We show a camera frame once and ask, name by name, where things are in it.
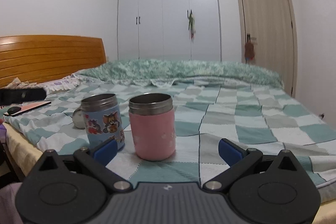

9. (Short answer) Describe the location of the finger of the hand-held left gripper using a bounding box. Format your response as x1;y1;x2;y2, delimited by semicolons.
0;88;47;104

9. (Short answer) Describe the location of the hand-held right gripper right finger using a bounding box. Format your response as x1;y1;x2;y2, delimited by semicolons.
202;137;300;192

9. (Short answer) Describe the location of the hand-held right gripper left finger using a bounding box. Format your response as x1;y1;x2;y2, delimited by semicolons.
39;138;133;193

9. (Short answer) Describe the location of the pink steel cup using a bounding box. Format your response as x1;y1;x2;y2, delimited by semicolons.
128;93;176;161

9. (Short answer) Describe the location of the blue cartoon steel cup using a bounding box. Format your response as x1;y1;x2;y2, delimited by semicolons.
81;93;126;151

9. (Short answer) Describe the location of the crumpled tissue paper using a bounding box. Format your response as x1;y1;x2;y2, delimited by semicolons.
7;77;37;89

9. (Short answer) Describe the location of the pink smartphone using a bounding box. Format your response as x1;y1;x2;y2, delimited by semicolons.
3;101;52;117

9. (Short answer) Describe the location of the checkered green bedsheet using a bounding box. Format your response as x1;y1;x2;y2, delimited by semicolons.
4;80;336;203

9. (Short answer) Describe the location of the round silver lid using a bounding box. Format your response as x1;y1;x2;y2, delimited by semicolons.
73;108;86;129

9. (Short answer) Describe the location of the floral pillow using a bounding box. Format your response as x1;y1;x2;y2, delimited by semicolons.
39;73;105;94

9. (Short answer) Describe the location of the wooden headboard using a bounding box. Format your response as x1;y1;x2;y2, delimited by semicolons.
0;35;107;88

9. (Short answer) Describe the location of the beige mattress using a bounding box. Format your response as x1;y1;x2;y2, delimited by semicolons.
2;123;336;224

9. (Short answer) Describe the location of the green fluffy quilt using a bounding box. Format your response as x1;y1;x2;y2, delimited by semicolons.
76;59;285;88

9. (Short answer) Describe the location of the red bag on door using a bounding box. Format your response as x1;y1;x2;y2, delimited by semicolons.
244;34;257;64

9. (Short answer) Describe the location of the purple cloth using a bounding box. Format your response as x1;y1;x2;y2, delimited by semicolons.
0;182;24;224

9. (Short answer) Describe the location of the beige door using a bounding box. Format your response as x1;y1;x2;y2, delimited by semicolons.
234;0;298;98

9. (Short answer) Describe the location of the green hanging toy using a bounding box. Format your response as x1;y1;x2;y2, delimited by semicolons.
187;10;197;42

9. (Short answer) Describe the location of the white wardrobe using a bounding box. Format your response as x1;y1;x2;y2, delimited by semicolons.
117;0;222;62

